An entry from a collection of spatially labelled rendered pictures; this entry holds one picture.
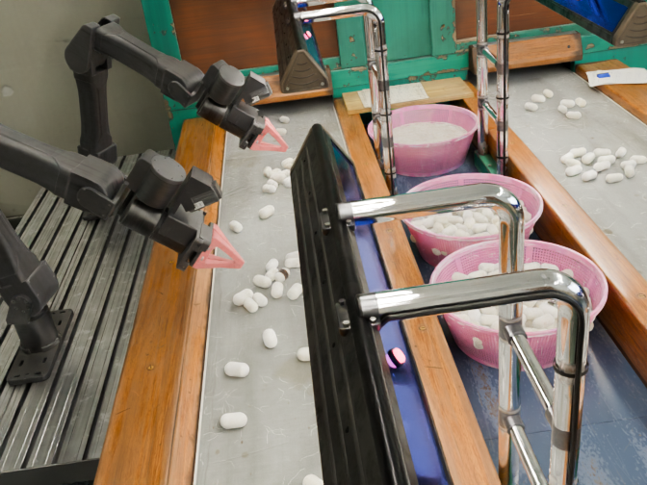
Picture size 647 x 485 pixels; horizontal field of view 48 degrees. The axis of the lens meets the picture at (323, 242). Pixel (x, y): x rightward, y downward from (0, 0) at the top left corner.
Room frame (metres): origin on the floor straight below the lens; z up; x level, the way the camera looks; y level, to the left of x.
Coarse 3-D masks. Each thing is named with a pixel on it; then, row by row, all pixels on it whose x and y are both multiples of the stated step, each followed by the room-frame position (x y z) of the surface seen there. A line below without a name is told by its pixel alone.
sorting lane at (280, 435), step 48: (288, 144) 1.71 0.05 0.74; (240, 192) 1.46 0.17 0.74; (288, 192) 1.43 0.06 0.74; (240, 240) 1.25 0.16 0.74; (288, 240) 1.22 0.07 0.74; (240, 288) 1.07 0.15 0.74; (288, 288) 1.05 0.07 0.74; (240, 336) 0.93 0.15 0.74; (288, 336) 0.91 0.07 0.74; (240, 384) 0.81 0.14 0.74; (288, 384) 0.80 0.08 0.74; (240, 432) 0.72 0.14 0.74; (288, 432) 0.71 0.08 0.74; (240, 480) 0.64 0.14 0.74; (288, 480) 0.63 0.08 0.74
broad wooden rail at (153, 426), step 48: (192, 144) 1.73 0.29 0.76; (144, 288) 1.07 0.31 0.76; (192, 288) 1.05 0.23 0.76; (144, 336) 0.93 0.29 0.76; (192, 336) 0.92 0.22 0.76; (144, 384) 0.81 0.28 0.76; (192, 384) 0.81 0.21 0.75; (144, 432) 0.71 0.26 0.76; (192, 432) 0.72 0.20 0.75; (96, 480) 0.64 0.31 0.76; (144, 480) 0.63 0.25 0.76; (192, 480) 0.65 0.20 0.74
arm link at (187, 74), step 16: (112, 16) 1.63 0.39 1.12; (80, 32) 1.58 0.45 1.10; (96, 32) 1.57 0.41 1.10; (112, 32) 1.57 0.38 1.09; (80, 48) 1.58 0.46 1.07; (96, 48) 1.58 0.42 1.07; (112, 48) 1.56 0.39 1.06; (128, 48) 1.54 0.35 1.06; (144, 48) 1.55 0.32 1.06; (80, 64) 1.59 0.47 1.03; (128, 64) 1.55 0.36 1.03; (144, 64) 1.52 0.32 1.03; (160, 64) 1.50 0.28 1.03; (176, 64) 1.52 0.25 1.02; (192, 64) 1.54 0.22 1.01; (160, 80) 1.50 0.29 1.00; (176, 80) 1.48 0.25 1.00; (192, 80) 1.49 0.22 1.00
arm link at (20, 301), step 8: (16, 296) 1.03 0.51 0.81; (24, 296) 1.03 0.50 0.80; (16, 304) 1.03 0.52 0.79; (24, 304) 1.03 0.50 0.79; (32, 304) 1.03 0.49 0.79; (8, 312) 1.04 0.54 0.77; (16, 312) 1.03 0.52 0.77; (24, 312) 1.03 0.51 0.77; (8, 320) 1.04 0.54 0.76; (16, 320) 1.04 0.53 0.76; (24, 320) 1.03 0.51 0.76
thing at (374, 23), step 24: (312, 0) 1.54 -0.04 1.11; (336, 0) 1.54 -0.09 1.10; (360, 0) 1.54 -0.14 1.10; (288, 24) 1.38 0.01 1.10; (384, 24) 1.40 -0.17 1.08; (384, 48) 1.39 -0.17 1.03; (384, 72) 1.39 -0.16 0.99; (384, 96) 1.39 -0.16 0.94; (384, 120) 1.39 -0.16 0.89; (384, 144) 1.40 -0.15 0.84; (384, 168) 1.40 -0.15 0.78
